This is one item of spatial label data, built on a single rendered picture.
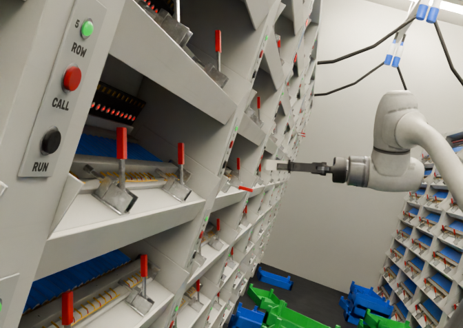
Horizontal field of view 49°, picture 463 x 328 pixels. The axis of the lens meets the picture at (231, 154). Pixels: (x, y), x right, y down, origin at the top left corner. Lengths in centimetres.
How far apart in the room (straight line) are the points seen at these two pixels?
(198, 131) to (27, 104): 69
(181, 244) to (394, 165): 70
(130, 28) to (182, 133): 58
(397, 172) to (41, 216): 119
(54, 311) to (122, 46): 37
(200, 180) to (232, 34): 29
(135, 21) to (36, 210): 17
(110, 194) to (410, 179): 105
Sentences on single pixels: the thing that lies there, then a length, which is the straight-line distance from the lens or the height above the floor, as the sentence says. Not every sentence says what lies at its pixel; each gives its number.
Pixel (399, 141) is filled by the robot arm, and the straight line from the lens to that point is 141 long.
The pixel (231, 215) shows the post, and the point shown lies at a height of 80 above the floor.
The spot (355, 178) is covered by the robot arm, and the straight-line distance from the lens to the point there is 147.
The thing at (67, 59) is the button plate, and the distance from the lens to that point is 34.
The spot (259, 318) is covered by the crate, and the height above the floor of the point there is 11.
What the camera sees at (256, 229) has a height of 60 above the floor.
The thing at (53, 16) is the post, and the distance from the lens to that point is 32.
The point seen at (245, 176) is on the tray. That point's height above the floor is 94.
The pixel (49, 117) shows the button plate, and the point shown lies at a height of 99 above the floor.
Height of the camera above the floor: 100
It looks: level
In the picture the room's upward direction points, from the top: 18 degrees clockwise
